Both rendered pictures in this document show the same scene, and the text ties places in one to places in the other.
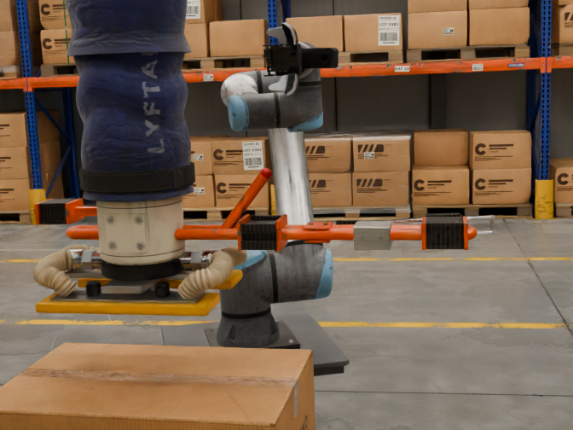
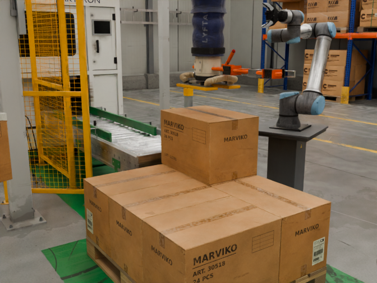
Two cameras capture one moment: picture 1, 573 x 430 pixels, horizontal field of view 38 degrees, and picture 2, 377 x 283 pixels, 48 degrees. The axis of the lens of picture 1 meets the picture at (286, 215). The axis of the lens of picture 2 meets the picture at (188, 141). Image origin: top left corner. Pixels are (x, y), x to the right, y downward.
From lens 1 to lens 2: 1.73 m
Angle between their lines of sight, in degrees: 44
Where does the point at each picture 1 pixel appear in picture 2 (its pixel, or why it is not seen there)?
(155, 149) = (204, 41)
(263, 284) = (290, 104)
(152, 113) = (205, 30)
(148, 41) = (204, 8)
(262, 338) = (288, 124)
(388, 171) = not seen: outside the picture
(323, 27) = not seen: outside the picture
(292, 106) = (285, 33)
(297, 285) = (303, 106)
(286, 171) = (313, 63)
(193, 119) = not seen: outside the picture
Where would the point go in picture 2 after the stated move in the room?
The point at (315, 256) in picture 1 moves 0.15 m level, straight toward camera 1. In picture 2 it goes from (313, 97) to (302, 99)
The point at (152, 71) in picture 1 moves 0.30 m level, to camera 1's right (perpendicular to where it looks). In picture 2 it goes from (206, 18) to (244, 16)
